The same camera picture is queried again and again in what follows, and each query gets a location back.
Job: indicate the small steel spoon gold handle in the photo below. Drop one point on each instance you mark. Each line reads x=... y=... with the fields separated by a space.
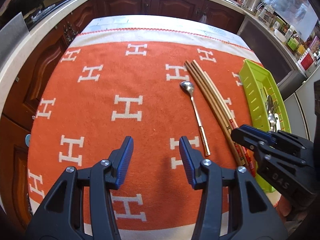
x=188 y=88

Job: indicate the long steel spoon textured handle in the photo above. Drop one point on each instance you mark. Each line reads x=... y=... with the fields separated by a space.
x=269 y=105

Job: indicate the green plastic utensil tray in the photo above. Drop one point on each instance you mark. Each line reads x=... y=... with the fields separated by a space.
x=258 y=84

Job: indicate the bamboo chopstick red band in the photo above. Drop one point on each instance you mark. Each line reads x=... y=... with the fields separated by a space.
x=217 y=102

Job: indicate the white ceramic spoon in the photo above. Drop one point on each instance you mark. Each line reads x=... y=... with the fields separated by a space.
x=274 y=122

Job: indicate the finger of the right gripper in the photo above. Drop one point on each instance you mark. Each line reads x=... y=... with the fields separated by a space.
x=252 y=142
x=257 y=132

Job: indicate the orange H-pattern cloth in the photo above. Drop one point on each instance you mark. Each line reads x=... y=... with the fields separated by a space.
x=121 y=82

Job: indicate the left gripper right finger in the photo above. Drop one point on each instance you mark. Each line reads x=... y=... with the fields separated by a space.
x=232 y=205

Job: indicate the bamboo chopstick red striped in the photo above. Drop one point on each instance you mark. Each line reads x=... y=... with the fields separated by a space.
x=243 y=152
x=222 y=105

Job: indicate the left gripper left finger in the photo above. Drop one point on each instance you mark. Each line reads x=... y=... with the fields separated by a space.
x=79 y=204

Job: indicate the steel dishwasher appliance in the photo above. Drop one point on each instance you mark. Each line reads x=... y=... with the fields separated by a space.
x=273 y=55

